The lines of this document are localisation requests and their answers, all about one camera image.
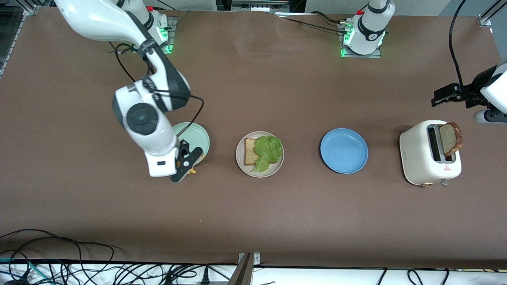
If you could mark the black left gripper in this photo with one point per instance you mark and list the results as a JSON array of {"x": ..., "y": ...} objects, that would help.
[{"x": 472, "y": 94}]

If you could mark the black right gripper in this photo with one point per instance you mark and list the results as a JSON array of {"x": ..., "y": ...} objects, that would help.
[{"x": 183, "y": 149}]

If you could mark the brown bread slice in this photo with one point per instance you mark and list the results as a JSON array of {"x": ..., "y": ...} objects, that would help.
[
  {"x": 451, "y": 138},
  {"x": 250, "y": 152}
]

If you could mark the green lettuce leaf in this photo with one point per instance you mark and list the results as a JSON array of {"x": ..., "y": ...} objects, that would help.
[{"x": 269, "y": 150}]

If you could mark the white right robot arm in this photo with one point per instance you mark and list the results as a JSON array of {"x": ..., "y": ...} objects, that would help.
[{"x": 158, "y": 138}]

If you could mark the mint green plate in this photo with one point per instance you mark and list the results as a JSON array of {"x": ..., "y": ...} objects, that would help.
[{"x": 196, "y": 136}]

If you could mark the beige plate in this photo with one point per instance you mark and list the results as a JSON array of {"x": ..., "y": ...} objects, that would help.
[{"x": 273, "y": 169}]

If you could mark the blue plate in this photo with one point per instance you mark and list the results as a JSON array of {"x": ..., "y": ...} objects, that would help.
[{"x": 344, "y": 150}]

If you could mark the white two-slot toaster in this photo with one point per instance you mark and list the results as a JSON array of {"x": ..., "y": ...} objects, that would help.
[{"x": 416, "y": 156}]

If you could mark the black power plug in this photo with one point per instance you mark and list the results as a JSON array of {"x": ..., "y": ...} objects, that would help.
[{"x": 205, "y": 276}]

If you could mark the dark metal beam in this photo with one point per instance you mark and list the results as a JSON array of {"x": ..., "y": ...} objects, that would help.
[{"x": 241, "y": 275}]

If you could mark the flat silver metal strip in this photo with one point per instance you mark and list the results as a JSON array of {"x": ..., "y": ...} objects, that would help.
[{"x": 293, "y": 14}]

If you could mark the aluminium frame rail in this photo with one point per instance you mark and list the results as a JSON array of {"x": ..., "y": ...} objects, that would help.
[
  {"x": 28, "y": 11},
  {"x": 485, "y": 20}
]

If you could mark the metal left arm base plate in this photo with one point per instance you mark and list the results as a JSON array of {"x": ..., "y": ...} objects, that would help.
[{"x": 374, "y": 56}]

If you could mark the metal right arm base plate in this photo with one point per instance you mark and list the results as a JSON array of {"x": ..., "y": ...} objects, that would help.
[{"x": 173, "y": 27}]

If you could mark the small aluminium corner bracket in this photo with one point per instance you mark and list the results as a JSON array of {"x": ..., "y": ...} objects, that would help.
[{"x": 256, "y": 259}]

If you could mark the grey metal equipment frame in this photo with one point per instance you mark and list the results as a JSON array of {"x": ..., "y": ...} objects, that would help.
[{"x": 259, "y": 4}]

